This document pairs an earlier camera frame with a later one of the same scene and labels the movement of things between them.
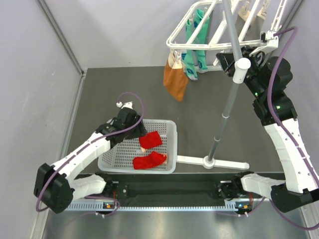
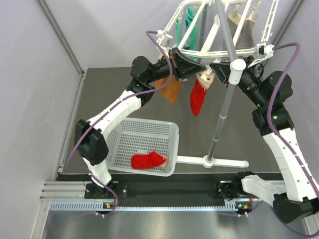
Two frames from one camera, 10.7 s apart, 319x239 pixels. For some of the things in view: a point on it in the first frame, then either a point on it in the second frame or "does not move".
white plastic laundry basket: x=119 y=158 does not move
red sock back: x=150 y=140 → x=197 y=96
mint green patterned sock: x=202 y=37 → x=192 y=43
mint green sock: x=188 y=56 → x=178 y=32
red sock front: x=153 y=159 does not move
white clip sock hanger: x=205 y=27 → x=263 y=50
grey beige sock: x=261 y=13 → x=246 y=39
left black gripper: x=138 y=133 → x=182 y=66
